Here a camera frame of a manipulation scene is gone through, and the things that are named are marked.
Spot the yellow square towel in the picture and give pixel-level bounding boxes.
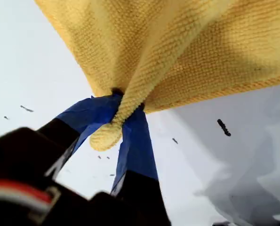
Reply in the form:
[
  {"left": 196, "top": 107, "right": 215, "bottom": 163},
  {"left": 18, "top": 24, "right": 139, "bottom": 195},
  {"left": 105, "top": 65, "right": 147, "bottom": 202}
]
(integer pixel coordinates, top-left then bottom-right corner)
[{"left": 33, "top": 0, "right": 280, "bottom": 152}]

